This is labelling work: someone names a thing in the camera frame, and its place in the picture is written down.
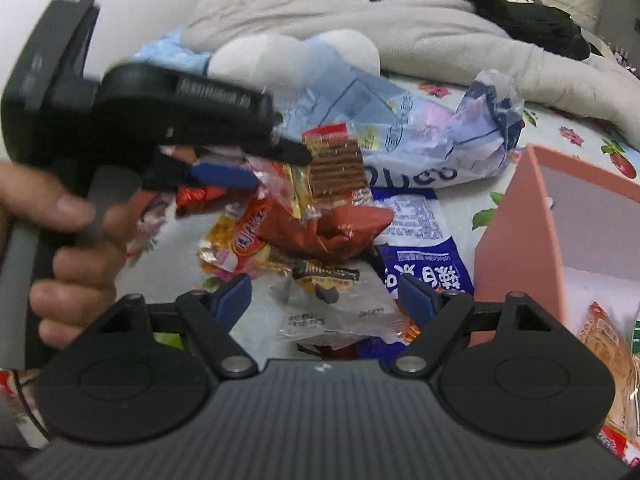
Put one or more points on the red and white biscuit packet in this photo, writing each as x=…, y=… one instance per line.
x=607, y=360

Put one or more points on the shiny red foil packet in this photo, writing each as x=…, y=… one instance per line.
x=200, y=197

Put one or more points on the vegetable print sheet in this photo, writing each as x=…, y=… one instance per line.
x=545, y=127

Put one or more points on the light blue bedsheet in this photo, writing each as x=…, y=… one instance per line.
x=160, y=50

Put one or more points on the clear brown wafer packet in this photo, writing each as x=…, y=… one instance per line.
x=337, y=170

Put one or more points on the light blue plastic bag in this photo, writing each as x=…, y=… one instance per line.
x=400, y=125

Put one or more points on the blue and white snack packet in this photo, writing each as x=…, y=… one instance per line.
x=425, y=250

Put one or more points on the clear plastic snack packet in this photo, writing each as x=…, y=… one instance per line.
x=330, y=317

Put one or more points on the orange snack packet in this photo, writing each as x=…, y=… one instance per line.
x=245, y=235

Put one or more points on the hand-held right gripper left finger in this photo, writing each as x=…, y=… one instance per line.
x=235, y=297

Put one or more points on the white and blue plush toy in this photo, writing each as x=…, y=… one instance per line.
x=280, y=57

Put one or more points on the dark red snack packet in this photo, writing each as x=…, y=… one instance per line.
x=345, y=232

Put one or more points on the grey duvet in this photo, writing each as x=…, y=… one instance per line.
x=400, y=25

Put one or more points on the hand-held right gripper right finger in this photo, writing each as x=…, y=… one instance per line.
x=415, y=297

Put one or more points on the salmon pink cardboard box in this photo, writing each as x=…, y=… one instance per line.
x=515, y=240

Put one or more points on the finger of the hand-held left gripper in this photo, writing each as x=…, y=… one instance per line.
x=290, y=152
x=225, y=176

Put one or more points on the person's left hand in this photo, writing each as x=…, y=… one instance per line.
x=45, y=200

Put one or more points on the green and white snack packet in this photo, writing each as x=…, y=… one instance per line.
x=636, y=335

